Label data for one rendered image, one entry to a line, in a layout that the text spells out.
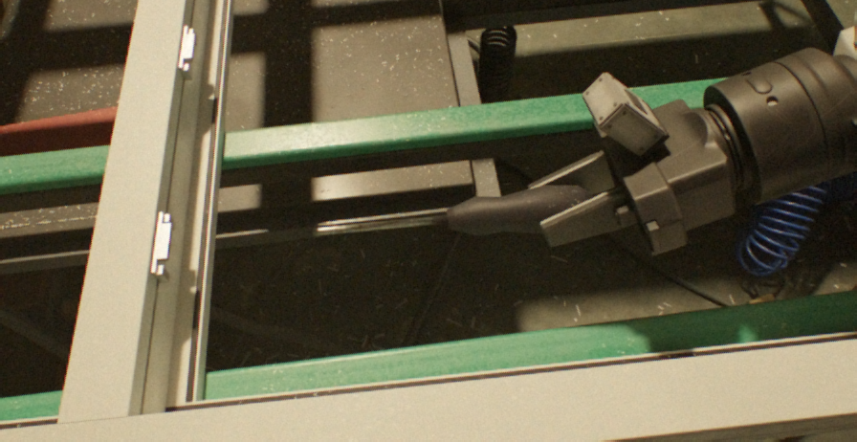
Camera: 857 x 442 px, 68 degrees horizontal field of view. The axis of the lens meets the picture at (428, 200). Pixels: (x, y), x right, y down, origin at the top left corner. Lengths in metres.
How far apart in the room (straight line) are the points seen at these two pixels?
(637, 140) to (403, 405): 0.22
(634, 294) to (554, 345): 1.01
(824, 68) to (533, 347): 0.26
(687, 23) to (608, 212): 1.62
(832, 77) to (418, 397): 0.32
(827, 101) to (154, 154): 0.46
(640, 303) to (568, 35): 0.82
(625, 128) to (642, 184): 0.04
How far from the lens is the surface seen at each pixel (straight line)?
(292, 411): 0.41
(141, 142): 0.53
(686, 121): 0.47
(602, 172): 0.48
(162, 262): 0.48
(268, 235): 0.90
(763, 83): 0.46
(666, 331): 0.51
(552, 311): 1.44
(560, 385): 0.41
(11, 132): 1.05
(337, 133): 0.58
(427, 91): 0.96
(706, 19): 2.07
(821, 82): 0.46
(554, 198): 0.45
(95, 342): 0.46
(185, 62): 0.58
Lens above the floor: 1.32
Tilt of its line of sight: 59 degrees down
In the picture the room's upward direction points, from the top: 2 degrees counter-clockwise
